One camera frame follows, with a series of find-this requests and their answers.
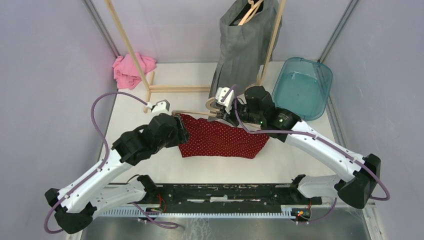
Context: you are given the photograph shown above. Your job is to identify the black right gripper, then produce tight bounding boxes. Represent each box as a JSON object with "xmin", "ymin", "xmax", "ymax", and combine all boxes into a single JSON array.
[{"xmin": 216, "ymin": 98, "xmax": 264, "ymax": 127}]

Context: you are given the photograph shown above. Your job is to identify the red polka dot cloth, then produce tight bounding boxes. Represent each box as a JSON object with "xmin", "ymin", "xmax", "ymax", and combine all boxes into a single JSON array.
[{"xmin": 178, "ymin": 114, "xmax": 270, "ymax": 159}]

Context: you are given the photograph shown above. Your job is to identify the grey pleated skirt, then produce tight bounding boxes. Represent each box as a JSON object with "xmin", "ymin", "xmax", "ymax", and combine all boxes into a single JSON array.
[{"xmin": 209, "ymin": 0, "xmax": 279, "ymax": 97}]

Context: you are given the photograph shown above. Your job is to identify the wooden clothes hanger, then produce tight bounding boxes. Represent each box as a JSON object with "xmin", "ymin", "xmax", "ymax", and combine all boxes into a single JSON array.
[{"xmin": 237, "ymin": 0, "xmax": 264, "ymax": 26}]

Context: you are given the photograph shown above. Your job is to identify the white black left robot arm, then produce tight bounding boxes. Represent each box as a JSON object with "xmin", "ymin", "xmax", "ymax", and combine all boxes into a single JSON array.
[{"xmin": 44, "ymin": 113, "xmax": 190, "ymax": 234}]

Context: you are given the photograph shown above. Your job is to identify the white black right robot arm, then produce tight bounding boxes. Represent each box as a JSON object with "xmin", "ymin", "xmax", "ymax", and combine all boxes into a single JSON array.
[{"xmin": 214, "ymin": 85, "xmax": 390, "ymax": 209}]

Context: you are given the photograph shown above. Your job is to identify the wooden clothes rack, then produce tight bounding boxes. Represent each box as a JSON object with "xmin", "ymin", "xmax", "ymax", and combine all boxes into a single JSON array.
[{"xmin": 101, "ymin": 0, "xmax": 290, "ymax": 115}]

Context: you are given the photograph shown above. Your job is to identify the teal plastic basket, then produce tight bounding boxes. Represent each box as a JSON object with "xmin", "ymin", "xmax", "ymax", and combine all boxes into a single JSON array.
[{"xmin": 272, "ymin": 57, "xmax": 333, "ymax": 121}]

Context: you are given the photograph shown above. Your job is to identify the pink cloth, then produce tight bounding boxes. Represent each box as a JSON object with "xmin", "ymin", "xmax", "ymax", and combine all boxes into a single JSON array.
[{"xmin": 112, "ymin": 52, "xmax": 157, "ymax": 90}]

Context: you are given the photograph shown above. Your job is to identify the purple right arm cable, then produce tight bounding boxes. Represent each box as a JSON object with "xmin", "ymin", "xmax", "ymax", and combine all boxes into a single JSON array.
[{"xmin": 221, "ymin": 83, "xmax": 391, "ymax": 224}]

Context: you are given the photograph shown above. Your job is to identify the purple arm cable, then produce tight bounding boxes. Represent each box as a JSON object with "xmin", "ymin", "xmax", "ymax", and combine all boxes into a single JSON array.
[
  {"xmin": 221, "ymin": 83, "xmax": 391, "ymax": 224},
  {"xmin": 43, "ymin": 91, "xmax": 181, "ymax": 234}
]

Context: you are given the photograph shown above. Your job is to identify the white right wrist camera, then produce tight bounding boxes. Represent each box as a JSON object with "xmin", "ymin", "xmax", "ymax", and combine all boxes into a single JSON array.
[{"xmin": 214, "ymin": 84, "xmax": 236, "ymax": 114}]

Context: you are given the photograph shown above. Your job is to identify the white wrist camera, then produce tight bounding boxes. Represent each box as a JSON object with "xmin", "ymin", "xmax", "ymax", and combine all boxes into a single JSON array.
[
  {"xmin": 214, "ymin": 84, "xmax": 236, "ymax": 114},
  {"xmin": 146, "ymin": 99, "xmax": 170, "ymax": 116}
]

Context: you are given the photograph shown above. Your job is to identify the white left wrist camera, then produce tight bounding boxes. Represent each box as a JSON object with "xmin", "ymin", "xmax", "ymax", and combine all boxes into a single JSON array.
[{"xmin": 146, "ymin": 99, "xmax": 170, "ymax": 116}]

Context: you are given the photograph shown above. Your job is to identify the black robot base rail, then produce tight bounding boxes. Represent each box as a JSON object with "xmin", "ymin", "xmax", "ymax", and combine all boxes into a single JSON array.
[{"xmin": 138, "ymin": 183, "xmax": 323, "ymax": 214}]

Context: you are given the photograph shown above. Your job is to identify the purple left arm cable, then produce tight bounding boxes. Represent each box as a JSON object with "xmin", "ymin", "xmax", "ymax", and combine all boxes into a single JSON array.
[{"xmin": 43, "ymin": 91, "xmax": 181, "ymax": 234}]

